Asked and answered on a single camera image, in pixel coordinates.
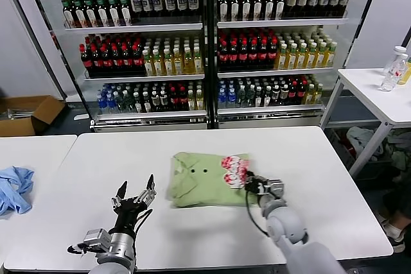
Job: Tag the green grey garment pile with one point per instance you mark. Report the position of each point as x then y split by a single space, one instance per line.
399 158

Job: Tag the white side table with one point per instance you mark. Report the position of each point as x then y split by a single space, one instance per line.
363 88

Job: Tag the clear bottle red label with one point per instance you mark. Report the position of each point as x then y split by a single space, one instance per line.
391 76

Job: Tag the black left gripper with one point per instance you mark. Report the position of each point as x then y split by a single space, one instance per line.
130 211

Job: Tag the black storage crate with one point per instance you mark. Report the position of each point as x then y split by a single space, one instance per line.
340 149

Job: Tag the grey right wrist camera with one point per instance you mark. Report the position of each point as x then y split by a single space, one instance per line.
276 187

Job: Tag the green tinted water bottle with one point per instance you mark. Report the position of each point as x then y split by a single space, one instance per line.
241 98
249 98
119 104
128 104

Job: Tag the light green polo shirt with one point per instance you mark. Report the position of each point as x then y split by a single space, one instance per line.
199 187

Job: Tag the yellow juice bottle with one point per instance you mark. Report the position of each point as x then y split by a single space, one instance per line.
405 73

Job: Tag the small dark bottle white label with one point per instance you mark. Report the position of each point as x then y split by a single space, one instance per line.
146 103
266 97
258 98
137 104

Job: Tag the small cola bottle red cap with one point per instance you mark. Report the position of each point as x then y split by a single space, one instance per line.
302 93
182 100
293 93
173 100

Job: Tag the glass cabinet door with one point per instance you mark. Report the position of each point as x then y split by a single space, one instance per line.
357 14
41 30

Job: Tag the bundle of metal parts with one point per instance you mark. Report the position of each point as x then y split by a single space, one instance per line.
16 115

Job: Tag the beverage display cabinet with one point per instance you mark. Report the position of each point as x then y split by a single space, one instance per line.
209 62

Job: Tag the small yellow drink bottle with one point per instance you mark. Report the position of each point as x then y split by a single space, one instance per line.
199 102
191 102
318 95
309 96

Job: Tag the blue label water bottle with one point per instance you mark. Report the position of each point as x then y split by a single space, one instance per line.
222 99
230 99
111 104
102 104

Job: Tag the small white floor object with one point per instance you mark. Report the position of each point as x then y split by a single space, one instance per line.
81 116

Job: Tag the grey sneaker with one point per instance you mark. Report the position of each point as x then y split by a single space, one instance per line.
398 243

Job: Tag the dark bottle green cap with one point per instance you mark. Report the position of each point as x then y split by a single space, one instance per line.
68 14
102 13
234 9
279 8
79 14
268 8
90 14
125 13
245 9
257 9
114 13
222 9

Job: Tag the grey white garment pile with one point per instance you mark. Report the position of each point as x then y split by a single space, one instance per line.
363 140

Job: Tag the crumpled light blue garment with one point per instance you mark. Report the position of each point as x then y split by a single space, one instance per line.
14 190

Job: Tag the small tea bottle beige label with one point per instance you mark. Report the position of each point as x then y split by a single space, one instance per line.
275 96
155 102
163 102
284 95

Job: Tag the white cabinet shelf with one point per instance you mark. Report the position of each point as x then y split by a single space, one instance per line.
151 115
144 78
269 111
276 72
282 23
135 28

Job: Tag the clear bottle white cap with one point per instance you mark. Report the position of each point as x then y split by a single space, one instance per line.
398 51

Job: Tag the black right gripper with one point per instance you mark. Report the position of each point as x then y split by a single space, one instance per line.
257 185

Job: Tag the open cardboard box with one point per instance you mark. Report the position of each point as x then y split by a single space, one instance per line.
41 110

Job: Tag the person leg dark trousers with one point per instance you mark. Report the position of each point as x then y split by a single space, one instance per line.
398 206

